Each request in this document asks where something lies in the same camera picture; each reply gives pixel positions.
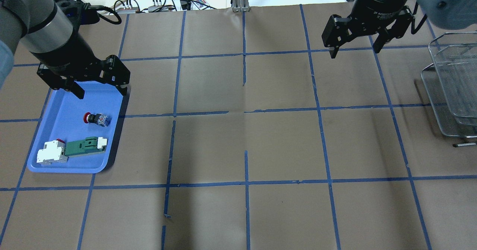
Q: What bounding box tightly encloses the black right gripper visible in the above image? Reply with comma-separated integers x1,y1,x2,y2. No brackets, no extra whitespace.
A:
322,6,415,59

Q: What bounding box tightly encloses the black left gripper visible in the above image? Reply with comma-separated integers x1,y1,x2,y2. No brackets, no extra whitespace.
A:
36,53,131,99

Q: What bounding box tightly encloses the red emergency stop button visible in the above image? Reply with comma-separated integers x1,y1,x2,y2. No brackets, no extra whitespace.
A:
82,112,111,127

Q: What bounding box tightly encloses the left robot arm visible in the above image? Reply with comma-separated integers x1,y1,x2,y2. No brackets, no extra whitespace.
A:
0,0,130,99

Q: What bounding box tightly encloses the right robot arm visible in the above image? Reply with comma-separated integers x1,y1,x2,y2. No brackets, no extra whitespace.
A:
322,0,476,58

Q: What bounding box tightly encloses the blue plastic tray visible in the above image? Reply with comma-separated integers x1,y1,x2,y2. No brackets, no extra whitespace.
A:
26,82,130,174

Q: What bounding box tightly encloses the green terminal block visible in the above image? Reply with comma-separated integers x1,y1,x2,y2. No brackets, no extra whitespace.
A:
64,136,108,157

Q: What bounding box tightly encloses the white circuit breaker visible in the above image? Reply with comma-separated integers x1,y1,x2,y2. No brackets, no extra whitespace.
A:
36,139,68,165

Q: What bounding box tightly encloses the grey usb hub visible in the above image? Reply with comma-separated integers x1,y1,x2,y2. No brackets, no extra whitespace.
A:
147,4,177,13

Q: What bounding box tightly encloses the colourful remote control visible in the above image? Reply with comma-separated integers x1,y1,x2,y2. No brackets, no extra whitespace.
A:
194,0,209,10

